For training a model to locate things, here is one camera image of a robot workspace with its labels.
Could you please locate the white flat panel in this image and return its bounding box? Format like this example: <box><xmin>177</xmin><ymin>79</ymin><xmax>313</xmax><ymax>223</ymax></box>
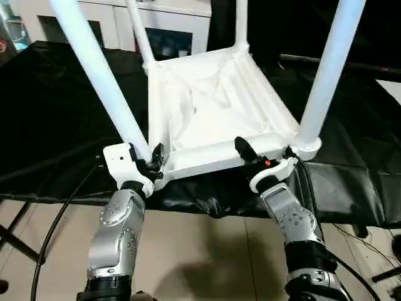
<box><xmin>376</xmin><ymin>80</ymin><xmax>401</xmax><ymax>105</ymax></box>

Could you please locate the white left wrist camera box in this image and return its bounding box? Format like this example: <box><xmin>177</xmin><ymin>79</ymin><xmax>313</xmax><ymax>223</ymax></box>
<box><xmin>102</xmin><ymin>142</ymin><xmax>155</xmax><ymax>199</ymax></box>

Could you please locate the thin black floor cable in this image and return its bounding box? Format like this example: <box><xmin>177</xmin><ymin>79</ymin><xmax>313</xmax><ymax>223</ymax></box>
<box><xmin>331</xmin><ymin>221</ymin><xmax>401</xmax><ymax>265</ymax></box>

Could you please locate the white plastic table top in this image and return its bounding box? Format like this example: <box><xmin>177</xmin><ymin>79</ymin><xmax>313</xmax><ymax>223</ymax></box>
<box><xmin>144</xmin><ymin>46</ymin><xmax>323</xmax><ymax>190</ymax></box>

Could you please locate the black floor stand leg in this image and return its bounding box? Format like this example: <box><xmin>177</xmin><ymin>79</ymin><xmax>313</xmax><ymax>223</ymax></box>
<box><xmin>371</xmin><ymin>266</ymin><xmax>401</xmax><ymax>297</ymax></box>

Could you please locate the white cabinet with glass doors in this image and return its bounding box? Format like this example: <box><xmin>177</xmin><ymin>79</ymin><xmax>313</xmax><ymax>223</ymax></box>
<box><xmin>11</xmin><ymin>0</ymin><xmax>213</xmax><ymax>58</ymax></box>

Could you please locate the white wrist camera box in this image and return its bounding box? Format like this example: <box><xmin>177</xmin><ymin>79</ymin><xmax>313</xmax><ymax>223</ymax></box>
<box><xmin>102</xmin><ymin>142</ymin><xmax>155</xmax><ymax>199</ymax></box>
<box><xmin>249</xmin><ymin>150</ymin><xmax>299</xmax><ymax>194</ymax></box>

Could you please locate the black metal stand frame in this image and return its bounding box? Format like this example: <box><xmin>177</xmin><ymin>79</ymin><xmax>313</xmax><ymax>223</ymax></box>
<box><xmin>0</xmin><ymin>199</ymin><xmax>41</xmax><ymax>297</ymax></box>

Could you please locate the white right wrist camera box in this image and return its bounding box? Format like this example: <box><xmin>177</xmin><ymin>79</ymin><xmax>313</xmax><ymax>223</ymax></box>
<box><xmin>249</xmin><ymin>150</ymin><xmax>299</xmax><ymax>194</ymax></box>

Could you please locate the black work mat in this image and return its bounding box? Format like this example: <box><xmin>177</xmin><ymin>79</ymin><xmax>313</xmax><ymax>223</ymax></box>
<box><xmin>0</xmin><ymin>40</ymin><xmax>401</xmax><ymax>230</ymax></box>

